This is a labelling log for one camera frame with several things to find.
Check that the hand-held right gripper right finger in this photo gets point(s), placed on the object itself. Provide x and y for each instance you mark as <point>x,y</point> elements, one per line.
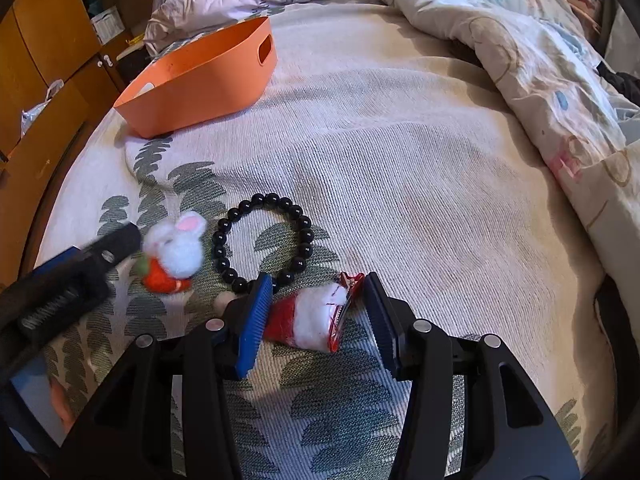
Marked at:
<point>380,320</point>

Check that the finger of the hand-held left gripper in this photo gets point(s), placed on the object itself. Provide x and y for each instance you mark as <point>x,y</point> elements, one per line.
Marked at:
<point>90,260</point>

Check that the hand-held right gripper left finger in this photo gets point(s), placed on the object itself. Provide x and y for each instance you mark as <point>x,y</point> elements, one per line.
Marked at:
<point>255,320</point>

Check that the red santa hat hair clip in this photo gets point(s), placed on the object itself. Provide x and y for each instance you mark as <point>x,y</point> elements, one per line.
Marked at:
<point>310,320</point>

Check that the white bunny plush hair clip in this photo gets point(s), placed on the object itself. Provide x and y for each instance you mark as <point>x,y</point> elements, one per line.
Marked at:
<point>180,250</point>

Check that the orange plastic basket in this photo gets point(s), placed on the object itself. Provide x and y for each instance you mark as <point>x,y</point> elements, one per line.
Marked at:
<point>200,85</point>

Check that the crumpled plastic bag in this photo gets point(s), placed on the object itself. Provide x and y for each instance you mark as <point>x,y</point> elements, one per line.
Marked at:
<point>40,107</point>

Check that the wooden wardrobe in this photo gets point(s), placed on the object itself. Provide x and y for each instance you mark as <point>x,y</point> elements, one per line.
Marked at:
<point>45,60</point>

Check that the white paper box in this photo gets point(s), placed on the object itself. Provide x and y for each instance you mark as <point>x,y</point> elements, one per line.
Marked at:
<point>106,25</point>

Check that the floral print quilt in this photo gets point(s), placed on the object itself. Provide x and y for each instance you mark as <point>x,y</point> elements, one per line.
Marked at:
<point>525,60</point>

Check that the black garment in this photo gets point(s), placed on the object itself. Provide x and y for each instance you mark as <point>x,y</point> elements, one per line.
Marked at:
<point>625,85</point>

